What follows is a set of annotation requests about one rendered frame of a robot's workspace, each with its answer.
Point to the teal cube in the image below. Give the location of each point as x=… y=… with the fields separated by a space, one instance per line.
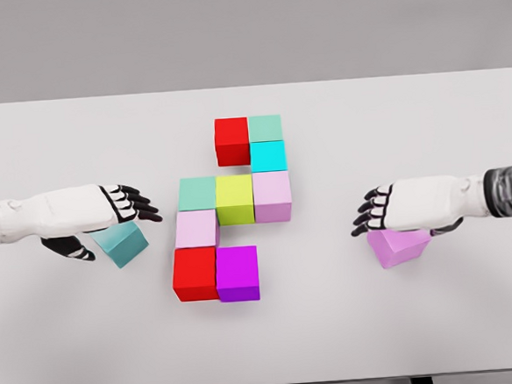
x=121 y=247

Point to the mint green cube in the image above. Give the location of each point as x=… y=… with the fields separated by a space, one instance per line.
x=197 y=194
x=265 y=128

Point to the yellow-green cube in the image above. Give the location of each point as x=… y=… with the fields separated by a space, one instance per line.
x=234 y=198

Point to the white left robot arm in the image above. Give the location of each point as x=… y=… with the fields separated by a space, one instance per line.
x=9 y=220

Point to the cyan cube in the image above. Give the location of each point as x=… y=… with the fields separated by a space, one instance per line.
x=269 y=156

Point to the magenta cube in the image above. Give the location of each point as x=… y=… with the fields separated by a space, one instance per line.
x=237 y=272

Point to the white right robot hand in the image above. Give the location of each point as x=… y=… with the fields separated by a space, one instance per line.
x=415 y=205

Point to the light pink cube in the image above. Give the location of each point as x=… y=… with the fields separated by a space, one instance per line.
x=195 y=229
x=272 y=195

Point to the red cube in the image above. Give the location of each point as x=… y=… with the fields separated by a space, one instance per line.
x=194 y=273
x=231 y=141

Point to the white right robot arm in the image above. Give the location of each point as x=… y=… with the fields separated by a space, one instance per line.
x=498 y=192

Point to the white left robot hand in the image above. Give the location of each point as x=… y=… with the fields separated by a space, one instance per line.
x=77 y=209

